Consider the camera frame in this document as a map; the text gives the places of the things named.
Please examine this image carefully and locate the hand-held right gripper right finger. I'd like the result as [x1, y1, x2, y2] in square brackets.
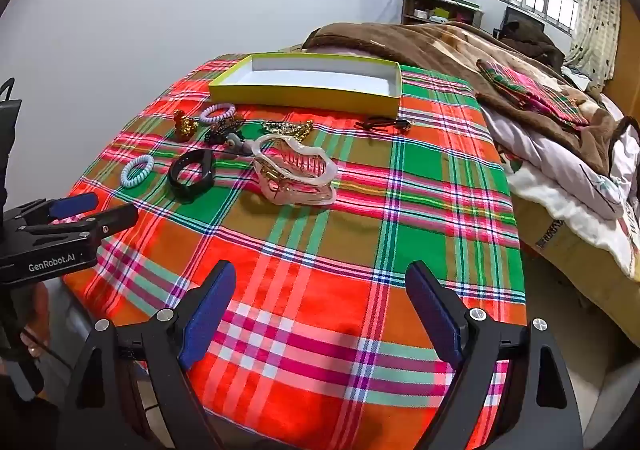
[405, 260, 586, 450]

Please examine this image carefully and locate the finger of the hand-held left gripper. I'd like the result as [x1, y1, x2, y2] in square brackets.
[2, 193, 100, 227]
[22, 203, 140, 251]

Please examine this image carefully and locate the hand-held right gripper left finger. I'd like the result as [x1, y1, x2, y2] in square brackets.
[57, 260, 238, 450]

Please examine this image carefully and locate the blue spiral hair tie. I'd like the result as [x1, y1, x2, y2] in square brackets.
[120, 155, 156, 188]

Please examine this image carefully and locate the black wristband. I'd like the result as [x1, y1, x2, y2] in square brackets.
[168, 149, 217, 201]

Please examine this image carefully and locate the red bead bracelet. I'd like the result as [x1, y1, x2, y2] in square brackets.
[172, 109, 197, 141]

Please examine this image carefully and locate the clear claw hair clip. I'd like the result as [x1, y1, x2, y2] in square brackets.
[250, 133, 338, 207]

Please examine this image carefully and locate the black hair tie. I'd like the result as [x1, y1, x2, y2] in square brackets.
[354, 116, 413, 135]

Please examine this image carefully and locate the gold rhinestone hair clip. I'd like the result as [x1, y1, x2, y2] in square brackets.
[262, 119, 315, 142]

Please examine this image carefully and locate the white shallow tray box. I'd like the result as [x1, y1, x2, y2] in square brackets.
[207, 52, 403, 117]

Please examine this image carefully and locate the person's left hand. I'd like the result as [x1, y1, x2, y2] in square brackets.
[20, 285, 52, 362]

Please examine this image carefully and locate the grey hair clip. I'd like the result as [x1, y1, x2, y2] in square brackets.
[222, 131, 256, 157]

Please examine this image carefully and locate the white quilt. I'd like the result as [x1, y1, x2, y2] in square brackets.
[480, 95, 640, 281]

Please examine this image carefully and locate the folded plaid cloth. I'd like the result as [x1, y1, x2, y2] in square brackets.
[475, 59, 591, 127]

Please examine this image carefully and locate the brown blanket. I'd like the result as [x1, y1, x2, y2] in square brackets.
[302, 22, 640, 176]

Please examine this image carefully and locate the dark brown jacket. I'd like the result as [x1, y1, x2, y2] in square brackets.
[500, 20, 566, 67]

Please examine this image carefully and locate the wooden shelf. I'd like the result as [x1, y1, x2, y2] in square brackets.
[400, 0, 485, 27]

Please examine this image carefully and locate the wooden wardrobe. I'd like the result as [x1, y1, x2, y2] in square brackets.
[602, 0, 640, 121]

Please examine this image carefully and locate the black television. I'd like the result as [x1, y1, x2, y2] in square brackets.
[501, 5, 546, 31]

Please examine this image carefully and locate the patterned curtain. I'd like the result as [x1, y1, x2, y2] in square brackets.
[565, 0, 622, 81]

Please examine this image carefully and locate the dark bead necklace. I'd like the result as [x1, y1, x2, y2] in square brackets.
[202, 116, 246, 147]

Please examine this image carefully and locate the purple spiral hair tie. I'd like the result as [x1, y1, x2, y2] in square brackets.
[199, 102, 237, 125]

